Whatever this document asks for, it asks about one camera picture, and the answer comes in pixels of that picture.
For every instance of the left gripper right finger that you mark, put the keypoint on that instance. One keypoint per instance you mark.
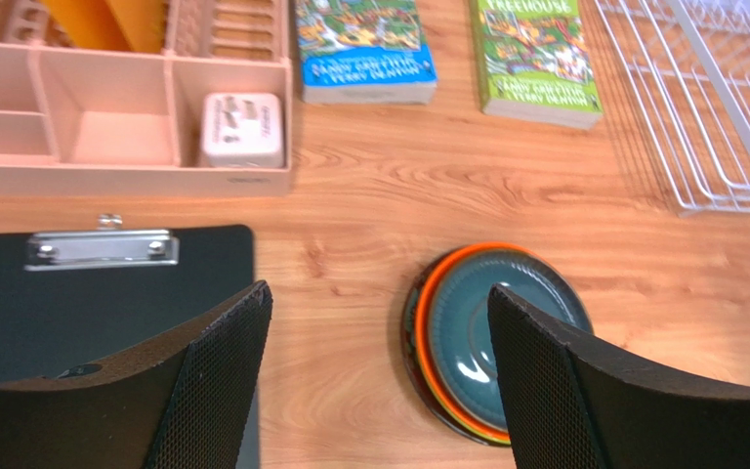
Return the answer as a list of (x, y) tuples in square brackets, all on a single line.
[(573, 400)]

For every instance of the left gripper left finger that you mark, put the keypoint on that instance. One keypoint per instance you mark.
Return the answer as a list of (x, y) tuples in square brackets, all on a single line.
[(185, 398)]

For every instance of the dark brown plate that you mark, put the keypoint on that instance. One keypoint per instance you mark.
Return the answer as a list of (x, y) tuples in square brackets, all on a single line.
[(459, 355)]

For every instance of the orange plate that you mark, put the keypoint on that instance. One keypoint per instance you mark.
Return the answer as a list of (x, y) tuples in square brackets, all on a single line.
[(422, 339)]

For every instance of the black clipboard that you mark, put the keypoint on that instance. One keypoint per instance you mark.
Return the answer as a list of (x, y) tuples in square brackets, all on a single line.
[(68, 298)]

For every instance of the small white box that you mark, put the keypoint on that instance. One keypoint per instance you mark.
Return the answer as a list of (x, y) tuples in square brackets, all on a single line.
[(242, 130)]

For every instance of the pink plastic file organizer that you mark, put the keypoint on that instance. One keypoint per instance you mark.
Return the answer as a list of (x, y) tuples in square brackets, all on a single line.
[(96, 122)]

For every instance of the green treehouse book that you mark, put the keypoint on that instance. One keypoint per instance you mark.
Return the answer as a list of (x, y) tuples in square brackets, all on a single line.
[(533, 63)]

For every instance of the orange folder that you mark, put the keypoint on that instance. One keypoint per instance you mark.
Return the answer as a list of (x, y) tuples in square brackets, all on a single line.
[(141, 22)]

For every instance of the yellow folder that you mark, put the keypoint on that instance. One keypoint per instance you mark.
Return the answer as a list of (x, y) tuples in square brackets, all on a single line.
[(89, 24)]

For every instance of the blue treehouse book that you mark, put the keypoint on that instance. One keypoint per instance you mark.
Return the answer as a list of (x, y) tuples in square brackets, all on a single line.
[(363, 52)]

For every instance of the white wire dish rack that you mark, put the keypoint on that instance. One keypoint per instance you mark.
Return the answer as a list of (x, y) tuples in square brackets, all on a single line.
[(688, 67)]

